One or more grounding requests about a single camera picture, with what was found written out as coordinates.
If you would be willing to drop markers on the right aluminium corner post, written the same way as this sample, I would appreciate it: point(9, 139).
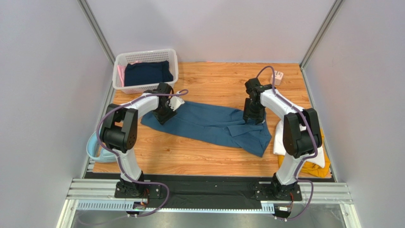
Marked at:
point(321, 32)

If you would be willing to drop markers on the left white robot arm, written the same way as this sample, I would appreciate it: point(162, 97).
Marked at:
point(118, 135)

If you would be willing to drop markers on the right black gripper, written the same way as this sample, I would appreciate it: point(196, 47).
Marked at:
point(253, 115)

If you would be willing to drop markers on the pink t shirt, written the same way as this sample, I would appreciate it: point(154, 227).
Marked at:
point(121, 74)

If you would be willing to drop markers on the white plastic laundry basket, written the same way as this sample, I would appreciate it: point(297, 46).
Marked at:
point(158, 55)

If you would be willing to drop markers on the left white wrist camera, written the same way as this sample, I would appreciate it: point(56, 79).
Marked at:
point(175, 102)

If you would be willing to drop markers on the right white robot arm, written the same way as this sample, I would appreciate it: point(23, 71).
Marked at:
point(301, 134)

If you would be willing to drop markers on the yellow folded t shirt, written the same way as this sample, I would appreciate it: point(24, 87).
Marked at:
point(312, 169)

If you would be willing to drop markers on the pink cube block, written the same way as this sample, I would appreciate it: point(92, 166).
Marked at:
point(278, 76)

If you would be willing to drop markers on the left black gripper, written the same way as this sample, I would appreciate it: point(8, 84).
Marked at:
point(163, 118)

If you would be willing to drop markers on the aluminium corner post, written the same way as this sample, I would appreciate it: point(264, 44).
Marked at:
point(97, 30)
point(321, 32)

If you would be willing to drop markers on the left aluminium corner post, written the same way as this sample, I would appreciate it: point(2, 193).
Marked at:
point(97, 30)

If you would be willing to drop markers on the teal blue t shirt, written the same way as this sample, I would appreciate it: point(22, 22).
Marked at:
point(214, 124)

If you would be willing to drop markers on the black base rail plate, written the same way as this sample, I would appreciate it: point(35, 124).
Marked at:
point(196, 192)

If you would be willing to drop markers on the navy folded t shirt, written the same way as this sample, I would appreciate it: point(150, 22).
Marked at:
point(146, 73)

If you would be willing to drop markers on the white folded t shirt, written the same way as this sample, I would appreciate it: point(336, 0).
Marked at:
point(278, 148)

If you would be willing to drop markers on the light blue plastic object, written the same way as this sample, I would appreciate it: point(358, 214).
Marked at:
point(98, 153)

